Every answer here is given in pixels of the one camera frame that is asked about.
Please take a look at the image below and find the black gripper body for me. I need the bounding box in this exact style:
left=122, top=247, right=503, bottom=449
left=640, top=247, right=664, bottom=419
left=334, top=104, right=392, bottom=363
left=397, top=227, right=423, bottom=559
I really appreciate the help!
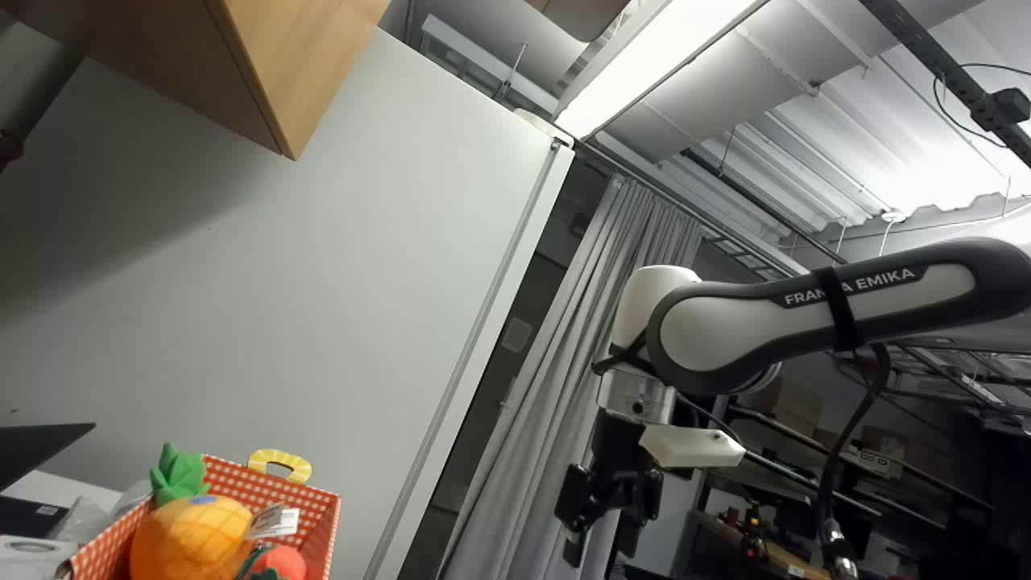
left=585, top=412, right=664, bottom=515

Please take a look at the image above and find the grey curtain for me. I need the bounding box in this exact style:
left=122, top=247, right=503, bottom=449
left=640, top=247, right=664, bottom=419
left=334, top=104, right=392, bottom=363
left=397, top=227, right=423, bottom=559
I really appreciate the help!
left=434, top=175, right=716, bottom=580

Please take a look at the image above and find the red checkered basket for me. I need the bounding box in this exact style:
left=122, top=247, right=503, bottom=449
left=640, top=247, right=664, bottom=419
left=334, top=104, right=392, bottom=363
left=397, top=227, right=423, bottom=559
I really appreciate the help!
left=63, top=450, right=346, bottom=580

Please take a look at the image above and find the dark background shelf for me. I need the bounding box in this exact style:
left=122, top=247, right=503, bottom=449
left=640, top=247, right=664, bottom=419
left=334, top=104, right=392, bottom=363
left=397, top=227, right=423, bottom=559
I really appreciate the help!
left=686, top=349, right=1031, bottom=580

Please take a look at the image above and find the shiny grey tag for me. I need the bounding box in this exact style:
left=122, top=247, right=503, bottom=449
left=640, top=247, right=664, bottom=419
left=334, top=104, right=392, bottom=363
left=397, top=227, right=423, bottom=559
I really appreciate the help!
left=246, top=504, right=306, bottom=544

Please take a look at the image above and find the red round plush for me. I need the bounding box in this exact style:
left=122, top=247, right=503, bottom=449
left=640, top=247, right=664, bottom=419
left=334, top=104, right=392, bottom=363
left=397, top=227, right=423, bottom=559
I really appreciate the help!
left=249, top=541, right=314, bottom=580

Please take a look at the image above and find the orange pineapple plush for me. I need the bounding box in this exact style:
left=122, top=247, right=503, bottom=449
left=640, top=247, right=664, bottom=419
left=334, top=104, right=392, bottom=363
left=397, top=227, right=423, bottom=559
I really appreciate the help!
left=126, top=443, right=258, bottom=580

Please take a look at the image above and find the long ceiling light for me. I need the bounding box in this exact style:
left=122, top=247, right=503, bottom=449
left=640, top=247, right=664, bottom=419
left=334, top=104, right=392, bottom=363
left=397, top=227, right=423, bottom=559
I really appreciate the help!
left=552, top=0, right=763, bottom=144

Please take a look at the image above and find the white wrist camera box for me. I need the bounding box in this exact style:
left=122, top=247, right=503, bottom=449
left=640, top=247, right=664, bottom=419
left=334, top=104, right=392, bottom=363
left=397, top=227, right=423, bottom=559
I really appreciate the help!
left=634, top=423, right=749, bottom=474

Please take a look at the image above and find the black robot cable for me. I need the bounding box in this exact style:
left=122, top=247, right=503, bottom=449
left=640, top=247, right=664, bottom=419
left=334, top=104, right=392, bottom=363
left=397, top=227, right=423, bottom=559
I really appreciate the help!
left=813, top=340, right=896, bottom=580

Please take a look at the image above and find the yellow toy handle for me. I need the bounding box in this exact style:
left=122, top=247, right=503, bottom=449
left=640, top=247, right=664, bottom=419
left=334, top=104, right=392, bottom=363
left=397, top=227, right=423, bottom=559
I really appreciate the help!
left=246, top=449, right=317, bottom=486

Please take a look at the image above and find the black ceiling rail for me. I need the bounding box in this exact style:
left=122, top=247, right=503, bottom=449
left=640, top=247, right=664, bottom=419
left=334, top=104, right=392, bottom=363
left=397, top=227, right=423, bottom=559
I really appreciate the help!
left=857, top=0, right=1031, bottom=172

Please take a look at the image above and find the wooden wall cabinet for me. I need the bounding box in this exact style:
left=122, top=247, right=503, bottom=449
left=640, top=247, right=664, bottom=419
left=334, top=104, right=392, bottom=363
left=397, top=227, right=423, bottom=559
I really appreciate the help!
left=0, top=0, right=397, bottom=164

